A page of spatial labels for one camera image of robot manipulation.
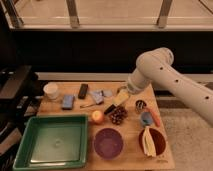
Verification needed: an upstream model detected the small blue cup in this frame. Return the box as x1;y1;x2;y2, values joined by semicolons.
140;112;153;126

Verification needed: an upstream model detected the orange carrot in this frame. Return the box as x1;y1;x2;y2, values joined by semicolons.
147;107;160;127

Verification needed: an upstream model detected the black rectangular block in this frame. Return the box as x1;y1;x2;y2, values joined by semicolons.
78;84;88;99

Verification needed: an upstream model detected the orange apple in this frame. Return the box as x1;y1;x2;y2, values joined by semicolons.
91;110;104;124

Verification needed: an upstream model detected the white cup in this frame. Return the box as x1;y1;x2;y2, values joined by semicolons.
43;83;59;100

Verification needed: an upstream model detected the black equipment on left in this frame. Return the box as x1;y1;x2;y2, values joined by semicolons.
0;65;42;156

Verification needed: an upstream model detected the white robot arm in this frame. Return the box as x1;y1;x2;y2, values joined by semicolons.
125;47;213;126

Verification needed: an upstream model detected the green plastic tray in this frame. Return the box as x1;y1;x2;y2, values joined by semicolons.
13;115;88;171

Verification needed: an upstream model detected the wooden table board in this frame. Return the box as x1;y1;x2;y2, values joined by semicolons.
38;82;175;171

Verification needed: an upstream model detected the purple bowl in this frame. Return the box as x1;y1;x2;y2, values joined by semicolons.
93;128;123;160

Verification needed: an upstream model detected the metal spoon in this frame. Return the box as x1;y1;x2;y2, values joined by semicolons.
80;103;97;108

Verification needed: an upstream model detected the black-handled knife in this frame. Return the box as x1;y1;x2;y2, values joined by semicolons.
104;104;125;115

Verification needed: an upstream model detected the bunch of dark grapes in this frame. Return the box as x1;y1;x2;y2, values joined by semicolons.
109;106;128;125

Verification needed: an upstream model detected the blue sponge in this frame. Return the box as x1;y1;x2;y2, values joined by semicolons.
62;95;75;110

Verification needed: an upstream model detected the blue-grey crumpled cloth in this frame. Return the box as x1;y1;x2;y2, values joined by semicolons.
90;90;112;105

